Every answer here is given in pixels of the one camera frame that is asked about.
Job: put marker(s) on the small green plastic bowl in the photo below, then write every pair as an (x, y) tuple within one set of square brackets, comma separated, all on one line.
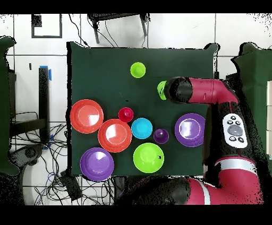
[(161, 90)]

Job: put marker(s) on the green plastic cup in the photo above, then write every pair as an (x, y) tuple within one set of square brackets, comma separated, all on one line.
[(138, 70)]

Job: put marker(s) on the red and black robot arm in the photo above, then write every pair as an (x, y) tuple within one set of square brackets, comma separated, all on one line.
[(212, 91)]

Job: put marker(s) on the white box stack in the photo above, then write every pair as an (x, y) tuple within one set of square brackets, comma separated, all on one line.
[(269, 95)]

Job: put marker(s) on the red plastic cup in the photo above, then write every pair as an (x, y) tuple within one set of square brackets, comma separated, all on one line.
[(126, 114)]

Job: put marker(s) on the small blue plastic bowl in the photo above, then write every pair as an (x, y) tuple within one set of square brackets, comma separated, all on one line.
[(142, 128)]

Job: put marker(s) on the large orange plastic bowl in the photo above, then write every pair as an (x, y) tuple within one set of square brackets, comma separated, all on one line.
[(86, 116), (114, 135)]

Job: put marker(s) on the purple plastic cup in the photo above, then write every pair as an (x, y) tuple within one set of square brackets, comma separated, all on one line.
[(161, 137)]

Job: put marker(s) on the large green plastic bowl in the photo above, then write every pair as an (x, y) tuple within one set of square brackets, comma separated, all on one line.
[(146, 158)]

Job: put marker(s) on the large purple plastic bowl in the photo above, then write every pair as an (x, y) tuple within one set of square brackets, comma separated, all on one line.
[(95, 164), (189, 130)]

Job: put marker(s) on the black metal beam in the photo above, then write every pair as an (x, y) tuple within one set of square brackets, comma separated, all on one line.
[(27, 126), (43, 95)]

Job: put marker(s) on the black power strip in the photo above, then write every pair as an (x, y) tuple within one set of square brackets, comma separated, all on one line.
[(71, 186)]

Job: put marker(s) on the dark grey machine base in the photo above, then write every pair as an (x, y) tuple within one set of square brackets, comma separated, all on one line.
[(29, 152)]

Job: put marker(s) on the dark green side table cloth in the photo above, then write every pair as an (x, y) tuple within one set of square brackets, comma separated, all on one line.
[(4, 106), (255, 70)]

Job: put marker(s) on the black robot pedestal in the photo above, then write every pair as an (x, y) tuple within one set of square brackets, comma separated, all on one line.
[(119, 183)]

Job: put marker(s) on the black metal frame stand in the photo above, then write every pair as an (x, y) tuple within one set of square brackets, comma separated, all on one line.
[(114, 16)]

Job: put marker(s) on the black square floor frame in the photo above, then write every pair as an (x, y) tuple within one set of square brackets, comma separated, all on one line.
[(36, 21)]

